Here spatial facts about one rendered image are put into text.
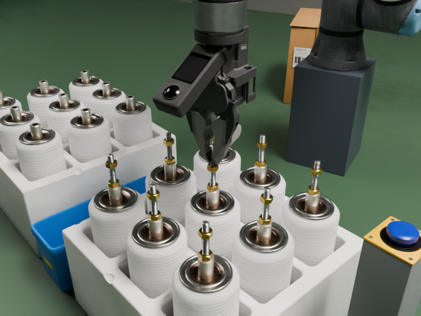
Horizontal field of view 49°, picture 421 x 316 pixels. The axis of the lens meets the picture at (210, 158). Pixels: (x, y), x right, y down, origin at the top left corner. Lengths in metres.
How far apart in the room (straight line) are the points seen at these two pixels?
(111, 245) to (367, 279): 0.41
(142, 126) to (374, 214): 0.63
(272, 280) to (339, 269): 0.14
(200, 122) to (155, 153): 0.44
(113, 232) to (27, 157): 0.32
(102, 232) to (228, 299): 0.27
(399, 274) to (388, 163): 0.86
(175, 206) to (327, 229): 0.27
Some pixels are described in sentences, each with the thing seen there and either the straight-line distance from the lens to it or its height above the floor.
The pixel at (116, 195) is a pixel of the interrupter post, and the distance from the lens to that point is 0.80.
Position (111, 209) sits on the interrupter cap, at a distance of 0.79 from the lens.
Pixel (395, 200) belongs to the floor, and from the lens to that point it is 1.32.
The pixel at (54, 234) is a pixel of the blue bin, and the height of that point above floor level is 0.08.
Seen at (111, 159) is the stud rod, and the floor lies 0.33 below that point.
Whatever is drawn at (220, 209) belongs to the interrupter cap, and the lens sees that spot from 0.77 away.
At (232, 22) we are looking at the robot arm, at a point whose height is 0.56.
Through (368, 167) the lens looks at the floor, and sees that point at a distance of 1.45.
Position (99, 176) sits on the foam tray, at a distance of 1.08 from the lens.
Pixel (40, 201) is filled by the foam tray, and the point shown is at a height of 0.14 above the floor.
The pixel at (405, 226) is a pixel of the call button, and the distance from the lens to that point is 0.66.
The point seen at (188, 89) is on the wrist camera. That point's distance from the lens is 0.61.
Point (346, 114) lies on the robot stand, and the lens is 1.30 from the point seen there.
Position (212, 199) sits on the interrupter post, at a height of 0.27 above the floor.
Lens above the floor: 0.71
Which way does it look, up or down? 30 degrees down
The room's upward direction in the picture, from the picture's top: straight up
